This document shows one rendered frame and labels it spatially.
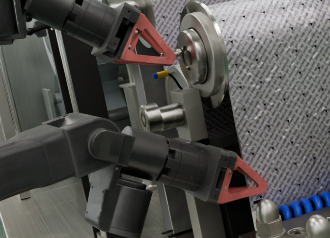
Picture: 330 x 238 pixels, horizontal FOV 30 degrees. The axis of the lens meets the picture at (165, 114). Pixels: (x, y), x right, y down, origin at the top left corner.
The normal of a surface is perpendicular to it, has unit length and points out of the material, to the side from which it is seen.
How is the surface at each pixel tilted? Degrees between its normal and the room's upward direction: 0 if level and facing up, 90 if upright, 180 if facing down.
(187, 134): 90
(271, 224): 90
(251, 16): 55
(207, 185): 61
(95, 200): 66
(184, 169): 92
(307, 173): 90
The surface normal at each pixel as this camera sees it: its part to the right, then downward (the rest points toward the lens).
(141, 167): 0.18, 0.48
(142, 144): 0.42, -0.42
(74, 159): 0.54, 0.10
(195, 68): -0.93, 0.23
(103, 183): -0.79, -0.25
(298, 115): 0.32, 0.07
